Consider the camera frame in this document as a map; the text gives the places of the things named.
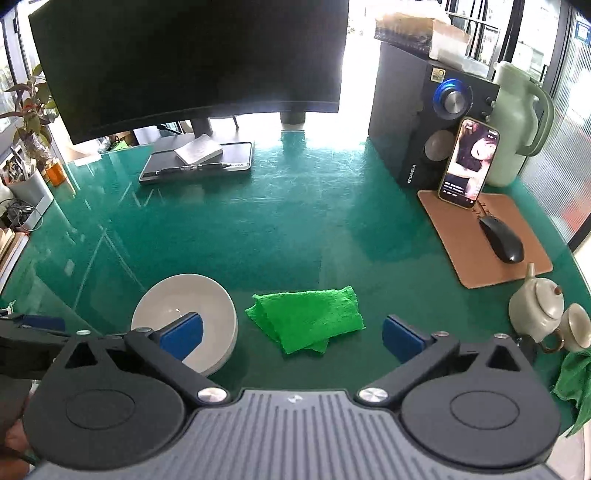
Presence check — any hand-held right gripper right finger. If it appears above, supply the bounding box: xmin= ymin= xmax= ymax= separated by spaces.
xmin=355 ymin=314 xmax=533 ymax=409

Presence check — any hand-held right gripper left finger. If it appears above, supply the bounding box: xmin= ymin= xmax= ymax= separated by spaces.
xmin=53 ymin=311 xmax=229 ymax=408

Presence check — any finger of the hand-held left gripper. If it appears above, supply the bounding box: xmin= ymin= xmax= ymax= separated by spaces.
xmin=0 ymin=315 xmax=77 ymax=374

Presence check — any white ceramic bowl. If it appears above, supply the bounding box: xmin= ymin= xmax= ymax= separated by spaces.
xmin=131 ymin=274 xmax=239 ymax=377

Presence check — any bright green cleaning cloth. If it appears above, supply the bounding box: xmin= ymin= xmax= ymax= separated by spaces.
xmin=245 ymin=286 xmax=366 ymax=355

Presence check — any stack of wooden boards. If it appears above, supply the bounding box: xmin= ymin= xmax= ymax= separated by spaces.
xmin=0 ymin=228 xmax=29 ymax=284

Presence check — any brown mouse pad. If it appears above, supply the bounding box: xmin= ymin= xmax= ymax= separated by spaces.
xmin=418 ymin=191 xmax=554 ymax=290

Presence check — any grey pen holder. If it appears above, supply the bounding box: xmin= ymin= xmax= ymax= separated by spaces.
xmin=7 ymin=166 xmax=55 ymax=229

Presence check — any black computer mouse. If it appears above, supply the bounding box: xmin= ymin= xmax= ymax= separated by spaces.
xmin=478 ymin=215 xmax=526 ymax=265

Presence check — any orange bottle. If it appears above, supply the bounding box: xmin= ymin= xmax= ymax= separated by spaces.
xmin=45 ymin=159 xmax=68 ymax=186

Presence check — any bundle of pens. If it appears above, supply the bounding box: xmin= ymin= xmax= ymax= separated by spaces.
xmin=0 ymin=147 xmax=38 ymax=184

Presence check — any black drawing tablet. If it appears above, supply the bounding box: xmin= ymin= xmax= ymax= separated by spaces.
xmin=139 ymin=141 xmax=254 ymax=185

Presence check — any glass vase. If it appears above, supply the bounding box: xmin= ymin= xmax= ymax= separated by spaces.
xmin=23 ymin=133 xmax=52 ymax=163

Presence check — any white teacup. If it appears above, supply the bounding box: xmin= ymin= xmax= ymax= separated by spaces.
xmin=561 ymin=303 xmax=591 ymax=352

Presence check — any dark green cloth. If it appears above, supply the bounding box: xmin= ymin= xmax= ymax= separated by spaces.
xmin=551 ymin=348 xmax=591 ymax=437

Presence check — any white notebook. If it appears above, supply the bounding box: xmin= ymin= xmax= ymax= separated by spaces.
xmin=174 ymin=135 xmax=224 ymax=165

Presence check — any smartphone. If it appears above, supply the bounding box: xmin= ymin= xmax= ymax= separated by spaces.
xmin=438 ymin=117 xmax=501 ymax=209

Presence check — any red-leaved plant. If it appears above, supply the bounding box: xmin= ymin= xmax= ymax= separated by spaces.
xmin=0 ymin=65 xmax=58 ymax=160

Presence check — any monitor stand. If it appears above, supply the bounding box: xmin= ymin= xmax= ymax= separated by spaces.
xmin=190 ymin=111 xmax=306 ymax=137

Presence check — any black speaker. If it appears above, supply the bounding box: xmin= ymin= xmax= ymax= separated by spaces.
xmin=368 ymin=41 xmax=502 ymax=189

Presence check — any pale green jug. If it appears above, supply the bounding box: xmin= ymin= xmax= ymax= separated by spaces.
xmin=485 ymin=61 xmax=555 ymax=188

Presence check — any black computer monitor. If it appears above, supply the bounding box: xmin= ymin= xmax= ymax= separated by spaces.
xmin=28 ymin=0 xmax=350 ymax=145

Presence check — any box on speaker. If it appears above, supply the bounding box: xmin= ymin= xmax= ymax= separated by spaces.
xmin=374 ymin=13 xmax=472 ymax=61

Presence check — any black cable bundle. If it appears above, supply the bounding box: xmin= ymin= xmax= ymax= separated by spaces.
xmin=0 ymin=198 xmax=43 ymax=232

